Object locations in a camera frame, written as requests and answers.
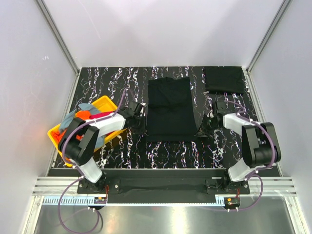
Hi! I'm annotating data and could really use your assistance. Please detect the black t-shirt with blue logo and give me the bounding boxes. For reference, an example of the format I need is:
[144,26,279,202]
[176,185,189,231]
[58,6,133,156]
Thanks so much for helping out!
[146,77,197,142]

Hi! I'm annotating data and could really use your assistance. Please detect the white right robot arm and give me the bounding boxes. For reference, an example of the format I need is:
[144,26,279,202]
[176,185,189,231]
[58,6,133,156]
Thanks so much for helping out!
[196,101,281,193]

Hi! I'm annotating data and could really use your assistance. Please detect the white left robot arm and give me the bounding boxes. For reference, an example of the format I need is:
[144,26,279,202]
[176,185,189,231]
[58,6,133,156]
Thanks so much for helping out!
[58,101,146,193]

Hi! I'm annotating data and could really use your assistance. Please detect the yellow plastic bin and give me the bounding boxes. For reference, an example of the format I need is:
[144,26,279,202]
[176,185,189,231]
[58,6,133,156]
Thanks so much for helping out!
[47,96,125,158]

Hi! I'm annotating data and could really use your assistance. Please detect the folded black t-shirt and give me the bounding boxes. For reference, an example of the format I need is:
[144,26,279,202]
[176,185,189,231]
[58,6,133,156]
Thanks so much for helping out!
[203,66,245,94]

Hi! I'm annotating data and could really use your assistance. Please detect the red t-shirt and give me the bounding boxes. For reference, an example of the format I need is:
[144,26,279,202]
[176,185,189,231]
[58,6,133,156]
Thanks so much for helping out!
[89,112,110,119]

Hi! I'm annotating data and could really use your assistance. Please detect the light blue grey t-shirt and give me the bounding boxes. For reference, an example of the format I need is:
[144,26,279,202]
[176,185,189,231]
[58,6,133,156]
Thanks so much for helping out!
[58,103,100,134]

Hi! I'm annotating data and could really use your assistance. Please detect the orange t-shirt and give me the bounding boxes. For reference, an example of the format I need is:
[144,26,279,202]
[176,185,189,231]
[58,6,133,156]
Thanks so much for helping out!
[58,111,91,142]

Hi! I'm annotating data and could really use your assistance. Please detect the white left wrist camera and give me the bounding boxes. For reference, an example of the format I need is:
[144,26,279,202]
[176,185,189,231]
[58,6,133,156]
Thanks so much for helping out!
[140,103,147,116]

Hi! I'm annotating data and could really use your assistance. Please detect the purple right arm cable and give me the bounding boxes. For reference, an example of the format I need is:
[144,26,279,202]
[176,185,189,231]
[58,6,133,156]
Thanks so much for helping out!
[202,99,277,212]

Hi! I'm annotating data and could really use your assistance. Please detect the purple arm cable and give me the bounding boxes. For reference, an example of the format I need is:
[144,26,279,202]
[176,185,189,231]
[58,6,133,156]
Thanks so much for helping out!
[202,99,277,212]
[58,87,137,232]

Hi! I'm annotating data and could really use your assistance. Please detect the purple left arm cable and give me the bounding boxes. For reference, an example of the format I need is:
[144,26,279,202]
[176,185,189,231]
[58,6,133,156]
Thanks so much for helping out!
[58,87,137,232]

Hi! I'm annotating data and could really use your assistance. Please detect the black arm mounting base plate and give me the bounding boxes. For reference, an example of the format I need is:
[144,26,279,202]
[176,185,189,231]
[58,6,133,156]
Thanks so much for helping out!
[78,177,250,195]

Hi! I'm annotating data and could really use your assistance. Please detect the aluminium frame post right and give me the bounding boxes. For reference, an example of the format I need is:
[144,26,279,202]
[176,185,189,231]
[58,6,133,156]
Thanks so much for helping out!
[246,0,292,73]

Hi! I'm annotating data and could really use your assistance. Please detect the aluminium frame post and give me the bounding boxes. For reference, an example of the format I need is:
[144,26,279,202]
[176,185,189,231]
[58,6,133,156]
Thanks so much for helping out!
[35,0,80,76]
[246,0,292,73]

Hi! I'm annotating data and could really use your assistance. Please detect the aluminium frame post left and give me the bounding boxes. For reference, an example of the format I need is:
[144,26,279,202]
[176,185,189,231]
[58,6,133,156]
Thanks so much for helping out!
[35,0,80,76]

